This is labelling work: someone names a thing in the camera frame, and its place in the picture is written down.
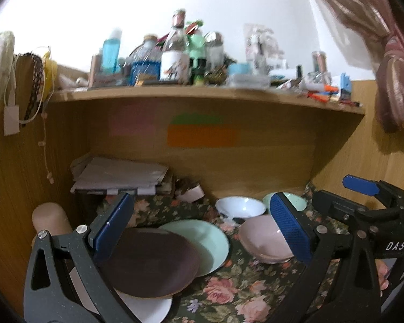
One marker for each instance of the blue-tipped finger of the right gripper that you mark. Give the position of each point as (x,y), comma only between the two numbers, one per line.
(360,185)

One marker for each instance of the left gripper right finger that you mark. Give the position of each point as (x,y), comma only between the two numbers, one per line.
(314,246)

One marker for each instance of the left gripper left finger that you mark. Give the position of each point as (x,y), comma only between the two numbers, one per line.
(63,281)

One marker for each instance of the pink bowl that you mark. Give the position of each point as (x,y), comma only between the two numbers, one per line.
(261,237)

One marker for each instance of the dark brown plate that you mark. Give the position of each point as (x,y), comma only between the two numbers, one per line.
(151,263)

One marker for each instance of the right hand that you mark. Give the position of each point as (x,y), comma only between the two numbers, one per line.
(383,272)

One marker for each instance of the mint green bowl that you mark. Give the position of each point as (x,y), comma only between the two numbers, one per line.
(298,202)

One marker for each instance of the floral tablecloth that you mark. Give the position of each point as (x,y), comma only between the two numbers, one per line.
(241,290)

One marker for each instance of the white bowl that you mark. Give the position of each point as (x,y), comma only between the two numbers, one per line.
(240,207)

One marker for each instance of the white plate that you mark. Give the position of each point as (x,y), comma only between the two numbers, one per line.
(146,310)

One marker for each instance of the mint green plate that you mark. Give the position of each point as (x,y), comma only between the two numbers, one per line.
(212,244)

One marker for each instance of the small white box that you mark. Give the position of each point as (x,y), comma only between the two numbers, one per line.
(191,194)

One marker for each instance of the stack of white papers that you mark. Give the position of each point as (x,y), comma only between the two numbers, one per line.
(113,175)

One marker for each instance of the orange sticky note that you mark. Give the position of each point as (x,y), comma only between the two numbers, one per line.
(201,136)

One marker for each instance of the pink striped curtain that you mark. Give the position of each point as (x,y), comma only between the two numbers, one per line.
(381,25)

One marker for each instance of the green sticky note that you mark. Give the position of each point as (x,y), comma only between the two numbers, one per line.
(197,119)

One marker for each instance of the pink sticky note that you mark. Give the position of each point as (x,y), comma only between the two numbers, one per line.
(132,120)

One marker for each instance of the green bottle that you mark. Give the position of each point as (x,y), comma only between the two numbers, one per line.
(197,53)

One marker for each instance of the clear water bottle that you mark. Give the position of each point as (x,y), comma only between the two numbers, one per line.
(175,60)

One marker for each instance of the blue-label plastic bottle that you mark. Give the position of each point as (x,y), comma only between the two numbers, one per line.
(145,61)

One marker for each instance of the blue liquid bottle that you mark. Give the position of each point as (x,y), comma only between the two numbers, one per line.
(110,52)

